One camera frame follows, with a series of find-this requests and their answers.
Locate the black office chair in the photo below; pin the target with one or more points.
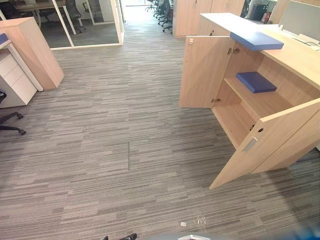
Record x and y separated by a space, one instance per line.
166 17

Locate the black mesh meeting chair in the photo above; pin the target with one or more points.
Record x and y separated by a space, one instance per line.
75 15

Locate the tall wood wall cabinet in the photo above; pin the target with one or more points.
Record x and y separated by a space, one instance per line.
190 17

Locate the dark blue file folder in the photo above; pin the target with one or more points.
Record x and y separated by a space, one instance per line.
256 82

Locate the small white paper scrap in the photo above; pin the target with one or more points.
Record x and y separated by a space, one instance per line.
183 223

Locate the metal cabinet hinge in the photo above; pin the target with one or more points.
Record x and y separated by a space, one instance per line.
233 51
215 100

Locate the wood cabinet door with latch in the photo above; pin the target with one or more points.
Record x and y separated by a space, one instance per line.
203 72

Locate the light blue file folder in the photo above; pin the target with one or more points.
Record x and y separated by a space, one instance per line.
256 40

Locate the white framed glass partition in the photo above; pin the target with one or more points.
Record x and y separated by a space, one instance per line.
82 22

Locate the black office chair base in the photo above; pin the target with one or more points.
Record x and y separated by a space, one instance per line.
11 122

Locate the robot dark foot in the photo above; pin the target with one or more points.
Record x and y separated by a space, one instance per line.
130 236

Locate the white keyboard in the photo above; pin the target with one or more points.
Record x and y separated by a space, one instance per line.
306 39

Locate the grey desk divider screen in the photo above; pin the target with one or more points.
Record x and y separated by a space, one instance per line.
301 17

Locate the light wood office cabinet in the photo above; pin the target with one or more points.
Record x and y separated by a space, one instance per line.
282 60

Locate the white drawer pedestal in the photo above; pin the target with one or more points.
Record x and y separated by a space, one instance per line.
13 80

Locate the light wood side cabinet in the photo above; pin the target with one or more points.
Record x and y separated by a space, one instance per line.
35 50

